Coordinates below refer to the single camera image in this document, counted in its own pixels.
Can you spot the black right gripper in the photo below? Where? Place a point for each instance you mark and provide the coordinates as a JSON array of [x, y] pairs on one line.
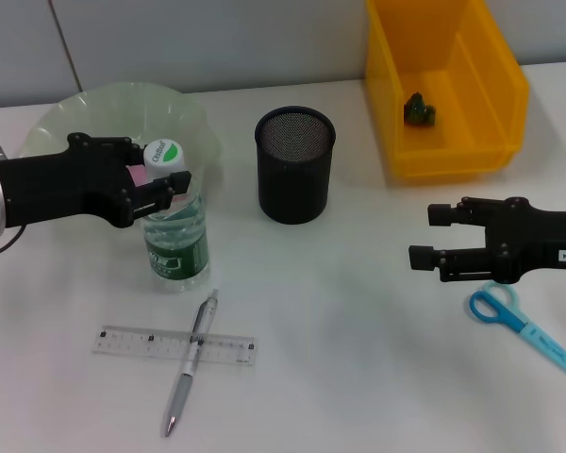
[[533, 236]]

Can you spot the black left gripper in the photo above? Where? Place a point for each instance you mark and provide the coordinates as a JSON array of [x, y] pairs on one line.
[[66, 184]]

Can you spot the pink peach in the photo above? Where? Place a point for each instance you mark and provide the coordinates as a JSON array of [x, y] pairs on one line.
[[137, 173]]

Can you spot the clear water bottle green label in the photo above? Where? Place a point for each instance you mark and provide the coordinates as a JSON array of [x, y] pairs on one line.
[[174, 245]]

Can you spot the blue scissors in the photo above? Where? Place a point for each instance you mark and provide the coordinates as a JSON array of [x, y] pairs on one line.
[[504, 316]]

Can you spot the green plastic wrapper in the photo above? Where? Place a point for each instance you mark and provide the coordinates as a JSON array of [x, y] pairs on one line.
[[420, 111]]

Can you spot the pale green wavy glass plate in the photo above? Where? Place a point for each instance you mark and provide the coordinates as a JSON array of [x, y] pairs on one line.
[[108, 108]]

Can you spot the black mesh pen holder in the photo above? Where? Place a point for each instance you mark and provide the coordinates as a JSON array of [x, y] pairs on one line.
[[294, 189]]

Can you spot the clear plastic ruler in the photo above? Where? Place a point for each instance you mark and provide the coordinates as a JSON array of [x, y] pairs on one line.
[[132, 342]]

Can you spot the silver ballpoint pen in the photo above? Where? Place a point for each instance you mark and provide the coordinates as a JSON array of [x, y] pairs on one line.
[[181, 391]]

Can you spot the yellow plastic bin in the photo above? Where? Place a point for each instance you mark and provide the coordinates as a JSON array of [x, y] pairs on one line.
[[476, 141]]

